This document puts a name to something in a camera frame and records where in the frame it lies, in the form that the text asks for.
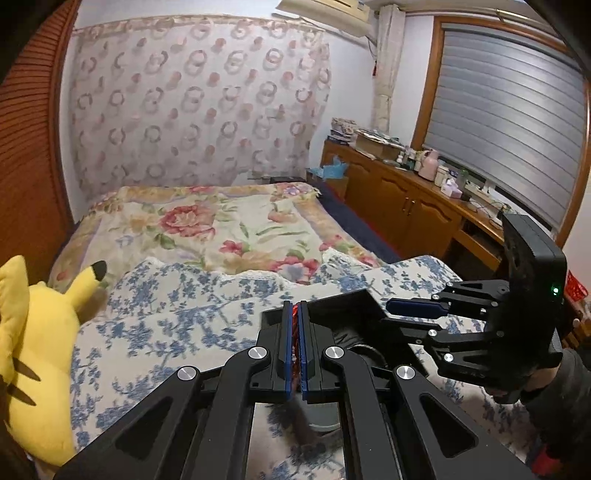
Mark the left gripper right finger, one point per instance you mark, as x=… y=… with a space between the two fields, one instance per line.
x=396 y=423

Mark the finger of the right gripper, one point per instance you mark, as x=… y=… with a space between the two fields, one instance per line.
x=466 y=357
x=471 y=299

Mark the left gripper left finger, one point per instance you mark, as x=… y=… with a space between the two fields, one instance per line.
x=194 y=425

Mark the black jewelry box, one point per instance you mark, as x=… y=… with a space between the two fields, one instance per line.
x=356 y=318

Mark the pale green jade bangle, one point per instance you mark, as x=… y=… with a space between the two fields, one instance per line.
x=322 y=418

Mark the wooden sideboard cabinet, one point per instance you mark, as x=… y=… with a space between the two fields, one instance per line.
x=414 y=217

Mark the blue floral bed cover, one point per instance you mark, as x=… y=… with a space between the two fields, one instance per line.
x=160 y=317

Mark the pink thermos jug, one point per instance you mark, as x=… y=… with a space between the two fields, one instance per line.
x=429 y=165

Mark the yellow Pikachu plush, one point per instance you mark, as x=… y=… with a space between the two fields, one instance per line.
x=39 y=327

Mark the blue tissue bag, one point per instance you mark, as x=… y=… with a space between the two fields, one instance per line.
x=334 y=169

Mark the grey window blind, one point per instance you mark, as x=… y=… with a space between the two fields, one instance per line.
x=513 y=111

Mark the floral beige quilt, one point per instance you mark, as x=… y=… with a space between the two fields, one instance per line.
x=281 y=228

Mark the brown slatted wardrobe door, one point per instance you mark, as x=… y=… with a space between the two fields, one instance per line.
x=36 y=218

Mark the lace curtain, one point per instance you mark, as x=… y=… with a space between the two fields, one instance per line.
x=390 y=39

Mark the pink patterned headboard cover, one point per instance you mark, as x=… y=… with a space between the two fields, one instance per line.
x=195 y=100

